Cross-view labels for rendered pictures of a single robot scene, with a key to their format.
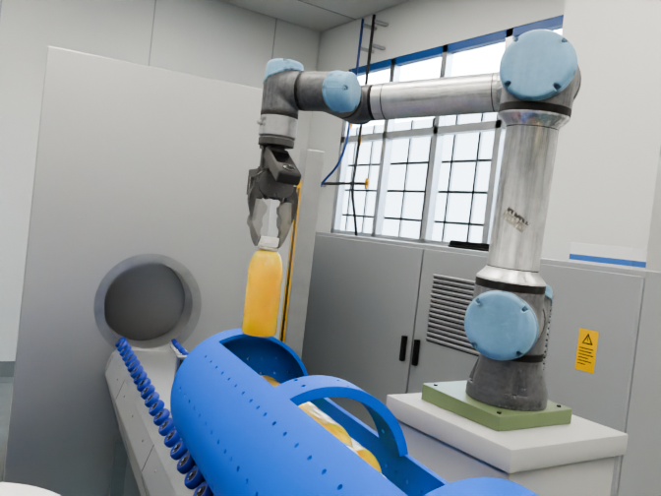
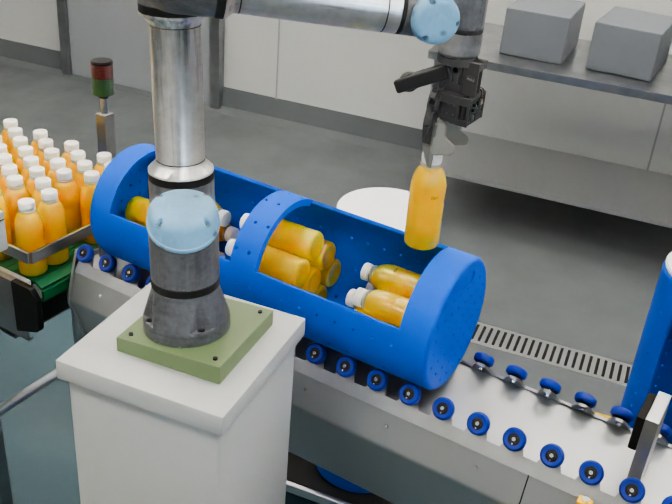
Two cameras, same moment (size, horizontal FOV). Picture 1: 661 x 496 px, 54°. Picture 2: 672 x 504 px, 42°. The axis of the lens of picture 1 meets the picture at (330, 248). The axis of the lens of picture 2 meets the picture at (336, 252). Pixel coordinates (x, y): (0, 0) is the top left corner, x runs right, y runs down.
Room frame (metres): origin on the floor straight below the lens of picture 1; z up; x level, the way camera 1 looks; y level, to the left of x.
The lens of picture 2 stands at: (2.40, -0.91, 2.06)
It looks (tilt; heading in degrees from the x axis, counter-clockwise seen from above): 29 degrees down; 144
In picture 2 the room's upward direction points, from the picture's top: 5 degrees clockwise
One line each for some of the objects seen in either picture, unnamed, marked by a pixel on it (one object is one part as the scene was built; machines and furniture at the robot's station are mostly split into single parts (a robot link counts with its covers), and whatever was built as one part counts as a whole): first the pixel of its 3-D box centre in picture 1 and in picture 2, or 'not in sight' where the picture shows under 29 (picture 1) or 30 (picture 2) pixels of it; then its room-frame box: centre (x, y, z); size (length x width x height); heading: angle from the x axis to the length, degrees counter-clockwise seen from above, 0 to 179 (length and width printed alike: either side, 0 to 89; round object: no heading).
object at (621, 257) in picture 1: (607, 256); not in sight; (2.47, -1.05, 1.48); 0.24 x 0.12 x 0.08; 41
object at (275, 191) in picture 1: (271, 170); (456, 88); (1.30, 0.13, 1.57); 0.09 x 0.08 x 0.12; 24
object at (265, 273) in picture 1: (263, 289); (426, 203); (1.27, 0.12, 1.33); 0.07 x 0.07 x 0.19
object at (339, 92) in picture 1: (331, 93); not in sight; (1.27, 0.03, 1.72); 0.11 x 0.11 x 0.08; 66
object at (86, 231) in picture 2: not in sight; (92, 228); (0.45, -0.26, 0.96); 0.40 x 0.01 x 0.03; 114
